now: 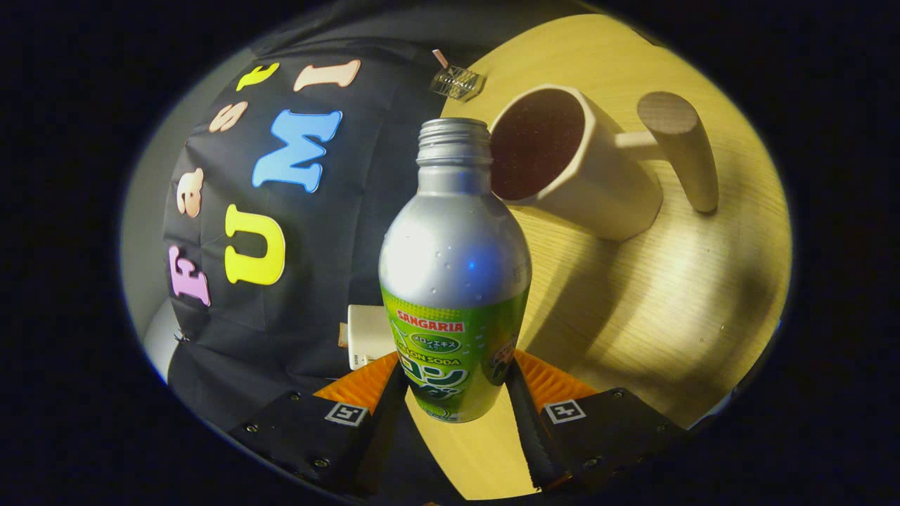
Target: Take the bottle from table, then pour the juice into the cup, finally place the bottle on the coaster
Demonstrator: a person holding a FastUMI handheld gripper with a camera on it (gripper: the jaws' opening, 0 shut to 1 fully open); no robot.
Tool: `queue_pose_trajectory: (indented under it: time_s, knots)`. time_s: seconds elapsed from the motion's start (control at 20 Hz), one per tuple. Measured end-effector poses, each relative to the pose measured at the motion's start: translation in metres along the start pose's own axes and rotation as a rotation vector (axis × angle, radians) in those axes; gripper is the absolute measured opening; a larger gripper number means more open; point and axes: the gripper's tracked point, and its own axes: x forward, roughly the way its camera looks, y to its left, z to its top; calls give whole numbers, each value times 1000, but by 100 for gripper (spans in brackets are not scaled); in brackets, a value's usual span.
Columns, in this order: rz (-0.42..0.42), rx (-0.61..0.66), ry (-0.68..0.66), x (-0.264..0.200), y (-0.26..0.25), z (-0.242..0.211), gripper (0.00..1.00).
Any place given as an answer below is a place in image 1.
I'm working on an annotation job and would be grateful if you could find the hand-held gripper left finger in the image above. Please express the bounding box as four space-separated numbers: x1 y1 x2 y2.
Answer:
229 350 409 496

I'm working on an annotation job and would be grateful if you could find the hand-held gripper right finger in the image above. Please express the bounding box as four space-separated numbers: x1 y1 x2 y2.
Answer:
505 350 693 493

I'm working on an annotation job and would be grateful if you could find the silver bottle with green label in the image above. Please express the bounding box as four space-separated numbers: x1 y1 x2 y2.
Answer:
378 117 533 424

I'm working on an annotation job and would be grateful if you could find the cream cup with wooden handle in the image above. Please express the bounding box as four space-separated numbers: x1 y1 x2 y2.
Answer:
489 84 720 242

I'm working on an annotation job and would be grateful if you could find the white toaster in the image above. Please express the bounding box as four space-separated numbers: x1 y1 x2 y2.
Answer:
347 304 398 371

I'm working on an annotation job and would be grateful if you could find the wooden table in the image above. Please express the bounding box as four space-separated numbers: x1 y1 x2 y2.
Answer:
404 14 792 501

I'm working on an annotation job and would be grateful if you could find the black backdrop cloth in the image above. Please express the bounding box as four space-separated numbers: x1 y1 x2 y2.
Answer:
162 28 493 493

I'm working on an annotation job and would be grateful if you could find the wire mesh holder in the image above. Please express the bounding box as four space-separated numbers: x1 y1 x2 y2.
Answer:
430 65 486 103

